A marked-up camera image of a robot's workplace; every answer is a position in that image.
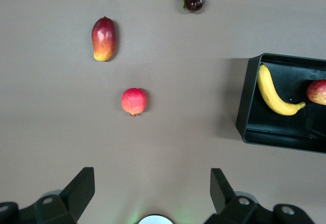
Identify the red yellow apple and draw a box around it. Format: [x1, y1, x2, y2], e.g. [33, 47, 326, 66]
[306, 79, 326, 106]

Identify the brown table mat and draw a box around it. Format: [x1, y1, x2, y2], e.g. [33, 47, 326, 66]
[0, 0, 326, 224]

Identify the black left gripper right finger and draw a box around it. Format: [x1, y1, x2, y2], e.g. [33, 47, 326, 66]
[205, 167, 316, 224]

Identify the red pomegranate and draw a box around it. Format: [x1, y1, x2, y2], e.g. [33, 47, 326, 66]
[121, 87, 148, 118]

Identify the yellow banana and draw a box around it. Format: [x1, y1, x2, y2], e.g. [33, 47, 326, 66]
[257, 63, 306, 116]

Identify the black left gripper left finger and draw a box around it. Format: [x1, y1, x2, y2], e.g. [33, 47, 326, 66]
[0, 167, 95, 224]

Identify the black plastic box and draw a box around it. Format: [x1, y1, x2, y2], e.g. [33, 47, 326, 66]
[235, 52, 326, 154]

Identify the red yellow mango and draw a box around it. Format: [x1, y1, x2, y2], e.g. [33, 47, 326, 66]
[91, 16, 117, 62]

